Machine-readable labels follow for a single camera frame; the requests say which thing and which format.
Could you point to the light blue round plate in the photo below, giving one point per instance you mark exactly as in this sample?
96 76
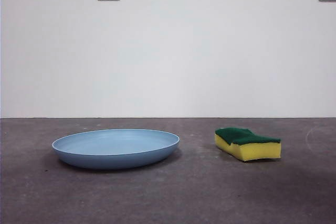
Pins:
110 150

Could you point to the yellow sponge with green pad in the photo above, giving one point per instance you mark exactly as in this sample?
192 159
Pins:
252 150

